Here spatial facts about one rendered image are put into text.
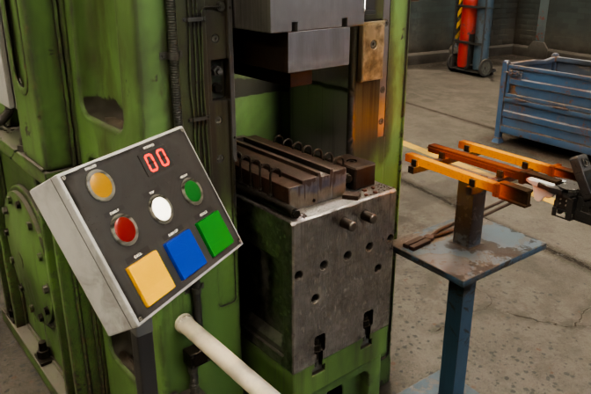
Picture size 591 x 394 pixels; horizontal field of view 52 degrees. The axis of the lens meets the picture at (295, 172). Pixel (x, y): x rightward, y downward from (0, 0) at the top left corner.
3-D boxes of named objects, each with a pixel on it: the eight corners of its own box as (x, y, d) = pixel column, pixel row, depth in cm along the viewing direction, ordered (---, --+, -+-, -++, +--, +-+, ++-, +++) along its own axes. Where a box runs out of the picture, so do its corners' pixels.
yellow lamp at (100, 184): (119, 196, 103) (116, 172, 102) (92, 203, 101) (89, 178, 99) (111, 191, 106) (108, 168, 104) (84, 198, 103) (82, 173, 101)
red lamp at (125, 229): (142, 240, 104) (140, 217, 103) (116, 248, 101) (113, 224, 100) (134, 234, 106) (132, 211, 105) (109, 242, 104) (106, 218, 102)
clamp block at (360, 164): (375, 184, 174) (376, 163, 171) (354, 191, 169) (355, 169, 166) (346, 173, 182) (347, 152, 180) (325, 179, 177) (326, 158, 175)
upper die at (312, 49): (349, 64, 155) (350, 26, 151) (288, 73, 143) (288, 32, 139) (253, 47, 185) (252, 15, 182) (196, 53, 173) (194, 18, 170)
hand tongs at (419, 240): (507, 198, 222) (508, 195, 221) (518, 201, 219) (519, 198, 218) (402, 246, 184) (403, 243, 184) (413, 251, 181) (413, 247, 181)
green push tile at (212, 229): (235, 241, 124) (218, 209, 124) (215, 256, 118) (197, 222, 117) (229, 244, 125) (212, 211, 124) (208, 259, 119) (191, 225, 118)
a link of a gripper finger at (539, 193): (518, 197, 164) (550, 207, 158) (521, 177, 162) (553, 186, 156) (524, 194, 166) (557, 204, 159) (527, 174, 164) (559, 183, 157)
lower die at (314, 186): (345, 193, 166) (346, 164, 164) (288, 212, 154) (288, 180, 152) (255, 157, 197) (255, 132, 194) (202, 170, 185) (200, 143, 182)
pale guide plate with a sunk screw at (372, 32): (383, 78, 182) (385, 20, 176) (361, 82, 176) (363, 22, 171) (377, 77, 183) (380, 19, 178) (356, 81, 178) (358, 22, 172)
